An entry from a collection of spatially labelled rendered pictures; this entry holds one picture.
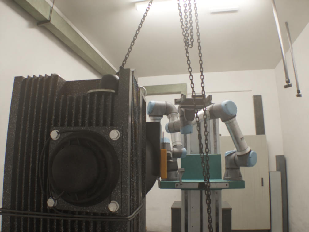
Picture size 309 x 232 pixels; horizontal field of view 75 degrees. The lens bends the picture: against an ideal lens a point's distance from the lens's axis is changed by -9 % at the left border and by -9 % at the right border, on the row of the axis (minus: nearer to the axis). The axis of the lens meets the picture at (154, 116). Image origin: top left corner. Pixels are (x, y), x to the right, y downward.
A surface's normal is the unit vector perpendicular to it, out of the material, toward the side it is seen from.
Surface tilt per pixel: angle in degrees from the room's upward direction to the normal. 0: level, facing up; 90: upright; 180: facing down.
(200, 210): 90
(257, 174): 90
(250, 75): 90
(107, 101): 90
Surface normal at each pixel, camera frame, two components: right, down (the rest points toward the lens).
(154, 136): -0.10, -0.19
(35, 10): 0.00, 0.98
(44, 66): 0.98, -0.04
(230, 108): 0.47, -0.28
